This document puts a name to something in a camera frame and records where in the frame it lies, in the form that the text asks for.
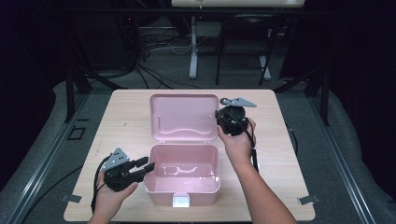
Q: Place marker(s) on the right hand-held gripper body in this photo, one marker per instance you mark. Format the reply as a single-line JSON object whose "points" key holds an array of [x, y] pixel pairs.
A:
{"points": [[233, 121]]}

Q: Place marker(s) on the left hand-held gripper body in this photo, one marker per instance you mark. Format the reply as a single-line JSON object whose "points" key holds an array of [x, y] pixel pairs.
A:
{"points": [[116, 179]]}

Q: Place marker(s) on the person's left hand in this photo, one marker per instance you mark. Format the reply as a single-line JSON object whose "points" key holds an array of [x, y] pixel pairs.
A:
{"points": [[107, 202]]}

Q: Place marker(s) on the person's right hand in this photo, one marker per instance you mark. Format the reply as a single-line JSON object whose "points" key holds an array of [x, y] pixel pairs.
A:
{"points": [[238, 146]]}

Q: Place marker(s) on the white desk leg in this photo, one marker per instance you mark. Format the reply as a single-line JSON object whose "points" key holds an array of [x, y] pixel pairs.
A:
{"points": [[265, 68], [193, 53]]}

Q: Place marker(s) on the black chair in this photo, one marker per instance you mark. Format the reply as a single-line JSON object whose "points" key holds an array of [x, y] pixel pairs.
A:
{"points": [[246, 34]]}

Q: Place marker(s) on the black metal stand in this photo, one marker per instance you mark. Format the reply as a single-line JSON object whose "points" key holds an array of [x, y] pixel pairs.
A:
{"points": [[325, 96], [70, 93]]}

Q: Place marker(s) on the black horizontal bar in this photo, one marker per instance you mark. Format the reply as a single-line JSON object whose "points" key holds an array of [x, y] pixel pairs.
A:
{"points": [[155, 12]]}

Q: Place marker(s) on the grey table bracket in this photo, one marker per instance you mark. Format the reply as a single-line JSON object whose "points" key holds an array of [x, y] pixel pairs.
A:
{"points": [[308, 199], [71, 198]]}

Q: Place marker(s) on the aluminium floor rail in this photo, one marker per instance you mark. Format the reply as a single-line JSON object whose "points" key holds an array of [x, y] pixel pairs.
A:
{"points": [[342, 168], [40, 168]]}

